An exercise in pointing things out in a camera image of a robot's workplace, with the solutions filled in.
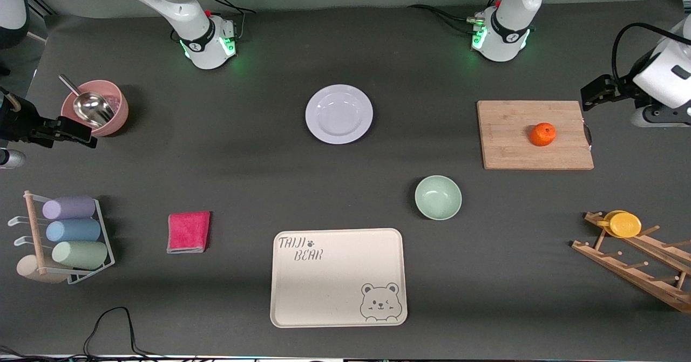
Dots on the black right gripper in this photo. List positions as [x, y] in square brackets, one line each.
[16, 123]

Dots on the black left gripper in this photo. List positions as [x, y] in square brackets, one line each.
[618, 88]

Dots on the orange fruit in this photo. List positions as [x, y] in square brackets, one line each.
[542, 135]

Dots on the white round plate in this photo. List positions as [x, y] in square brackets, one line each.
[339, 114]

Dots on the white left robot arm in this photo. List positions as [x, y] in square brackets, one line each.
[505, 38]

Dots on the metal scoop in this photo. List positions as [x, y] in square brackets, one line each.
[92, 106]

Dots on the pink bowl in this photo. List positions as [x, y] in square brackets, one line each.
[121, 115]

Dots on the purple cup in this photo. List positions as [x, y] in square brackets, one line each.
[69, 207]

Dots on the wooden cutting board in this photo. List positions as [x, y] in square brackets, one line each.
[507, 135]

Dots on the blue cup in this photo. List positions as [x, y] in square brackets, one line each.
[73, 230]

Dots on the green cup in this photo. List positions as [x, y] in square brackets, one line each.
[81, 254]

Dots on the yellow cup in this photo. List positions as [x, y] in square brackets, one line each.
[625, 225]

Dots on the beige cup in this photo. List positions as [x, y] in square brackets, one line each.
[27, 269]

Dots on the pink folded cloth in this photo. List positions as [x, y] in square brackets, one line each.
[188, 232]

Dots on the wooden peg rack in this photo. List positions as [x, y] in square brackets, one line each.
[626, 265]

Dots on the pale green bowl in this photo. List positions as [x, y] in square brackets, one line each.
[438, 197]

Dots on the cream bear print tray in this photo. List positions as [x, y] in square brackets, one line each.
[334, 281]

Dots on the dark metal frame rail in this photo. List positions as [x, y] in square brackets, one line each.
[39, 3]

